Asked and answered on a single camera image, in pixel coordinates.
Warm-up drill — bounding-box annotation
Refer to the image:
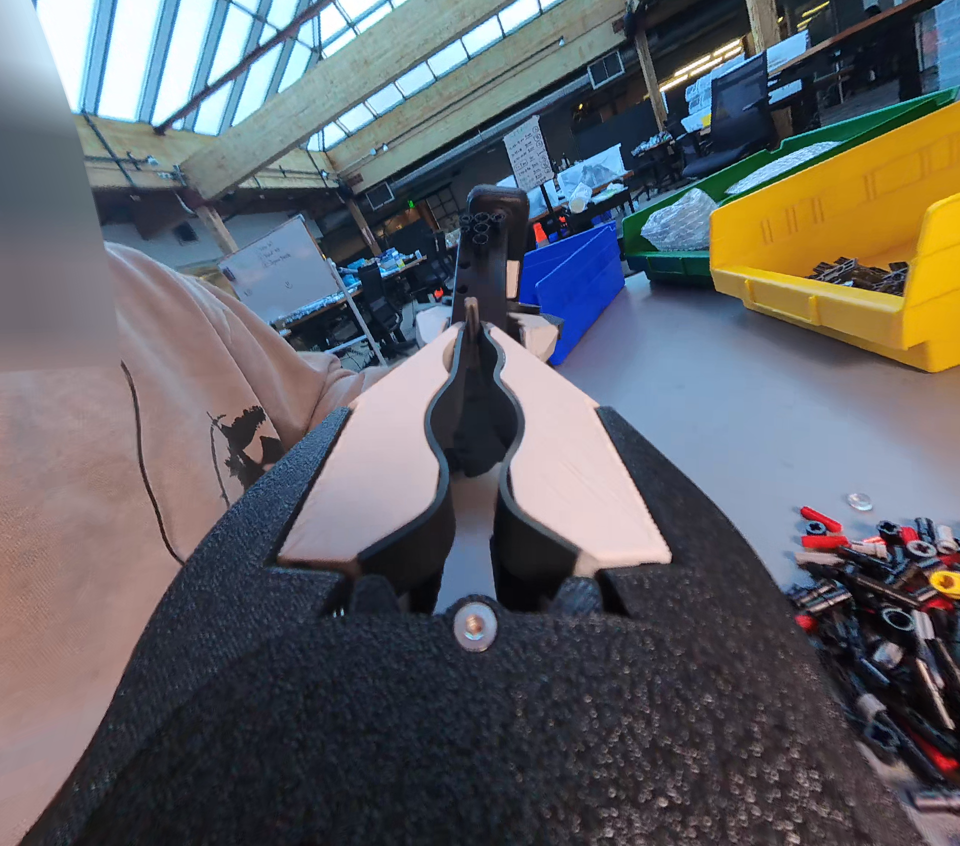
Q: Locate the person's left forearm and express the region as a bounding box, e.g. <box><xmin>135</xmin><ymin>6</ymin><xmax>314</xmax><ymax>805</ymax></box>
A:
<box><xmin>296</xmin><ymin>351</ymin><xmax>399</xmax><ymax>446</ymax></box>

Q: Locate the wooden background table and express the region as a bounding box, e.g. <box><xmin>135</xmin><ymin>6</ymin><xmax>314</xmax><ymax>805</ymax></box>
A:
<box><xmin>273</xmin><ymin>291</ymin><xmax>363</xmax><ymax>331</ymax></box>
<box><xmin>555</xmin><ymin>169</ymin><xmax>637</xmax><ymax>217</ymax></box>

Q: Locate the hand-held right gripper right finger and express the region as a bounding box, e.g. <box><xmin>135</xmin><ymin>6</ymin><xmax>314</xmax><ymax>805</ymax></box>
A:
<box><xmin>489</xmin><ymin>327</ymin><xmax>674</xmax><ymax>615</ymax></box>

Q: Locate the black perforated building block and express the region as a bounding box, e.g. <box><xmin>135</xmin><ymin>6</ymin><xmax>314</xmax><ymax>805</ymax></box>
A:
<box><xmin>448</xmin><ymin>207</ymin><xmax>520</xmax><ymax>480</ymax></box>

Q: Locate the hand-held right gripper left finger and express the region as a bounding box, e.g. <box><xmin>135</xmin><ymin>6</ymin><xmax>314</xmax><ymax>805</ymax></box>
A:
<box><xmin>277</xmin><ymin>327</ymin><xmax>460</xmax><ymax>615</ymax></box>

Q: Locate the blue storage bin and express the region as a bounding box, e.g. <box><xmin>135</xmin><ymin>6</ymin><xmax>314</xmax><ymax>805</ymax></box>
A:
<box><xmin>517</xmin><ymin>221</ymin><xmax>626</xmax><ymax>367</ymax></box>

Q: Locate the heap of black building pieces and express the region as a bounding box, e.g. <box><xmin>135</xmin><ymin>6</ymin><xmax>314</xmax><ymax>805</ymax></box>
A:
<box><xmin>806</xmin><ymin>257</ymin><xmax>910</xmax><ymax>297</ymax></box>

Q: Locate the white slanted pole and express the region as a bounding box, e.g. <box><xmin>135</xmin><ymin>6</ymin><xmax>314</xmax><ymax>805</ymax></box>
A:
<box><xmin>337</xmin><ymin>272</ymin><xmax>389</xmax><ymax>367</ymax></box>

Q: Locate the mobile whiteboard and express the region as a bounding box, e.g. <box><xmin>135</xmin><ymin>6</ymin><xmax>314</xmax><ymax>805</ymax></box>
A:
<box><xmin>217</xmin><ymin>213</ymin><xmax>340</xmax><ymax>326</ymax></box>

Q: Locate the pile of small building pieces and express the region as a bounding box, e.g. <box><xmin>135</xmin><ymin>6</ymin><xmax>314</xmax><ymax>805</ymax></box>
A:
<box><xmin>783</xmin><ymin>504</ymin><xmax>960</xmax><ymax>811</ymax></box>

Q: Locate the yellow storage bin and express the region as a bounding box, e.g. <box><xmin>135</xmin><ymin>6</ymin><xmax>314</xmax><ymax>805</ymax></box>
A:
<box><xmin>708</xmin><ymin>120</ymin><xmax>960</xmax><ymax>373</ymax></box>

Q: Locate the clear plastic-wrapped bundle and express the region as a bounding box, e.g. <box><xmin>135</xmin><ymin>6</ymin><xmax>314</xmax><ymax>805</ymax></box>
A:
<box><xmin>726</xmin><ymin>141</ymin><xmax>843</xmax><ymax>195</ymax></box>
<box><xmin>641</xmin><ymin>188</ymin><xmax>719</xmax><ymax>252</ymax></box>

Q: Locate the grey desk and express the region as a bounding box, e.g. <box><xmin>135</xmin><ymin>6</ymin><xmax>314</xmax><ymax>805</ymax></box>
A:
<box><xmin>442</xmin><ymin>268</ymin><xmax>960</xmax><ymax>846</ymax></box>

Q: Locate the white printed sign board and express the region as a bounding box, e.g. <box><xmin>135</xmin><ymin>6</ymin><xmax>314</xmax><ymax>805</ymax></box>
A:
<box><xmin>502</xmin><ymin>114</ymin><xmax>556</xmax><ymax>192</ymax></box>

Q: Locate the green storage bin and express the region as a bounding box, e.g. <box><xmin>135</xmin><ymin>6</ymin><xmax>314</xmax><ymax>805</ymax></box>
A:
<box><xmin>621</xmin><ymin>87</ymin><xmax>960</xmax><ymax>285</ymax></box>

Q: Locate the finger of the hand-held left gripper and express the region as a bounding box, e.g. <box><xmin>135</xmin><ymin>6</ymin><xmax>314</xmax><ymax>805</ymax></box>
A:
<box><xmin>516</xmin><ymin>317</ymin><xmax>561</xmax><ymax>354</ymax></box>
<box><xmin>414</xmin><ymin>307</ymin><xmax>460</xmax><ymax>348</ymax></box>

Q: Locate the person's beige hoodie torso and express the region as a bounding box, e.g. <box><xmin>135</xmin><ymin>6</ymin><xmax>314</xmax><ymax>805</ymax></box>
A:
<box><xmin>0</xmin><ymin>242</ymin><xmax>361</xmax><ymax>846</ymax></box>

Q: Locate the black earphone with cable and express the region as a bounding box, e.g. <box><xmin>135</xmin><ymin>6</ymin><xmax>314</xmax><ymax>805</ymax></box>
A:
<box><xmin>120</xmin><ymin>360</ymin><xmax>187</xmax><ymax>566</ymax></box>

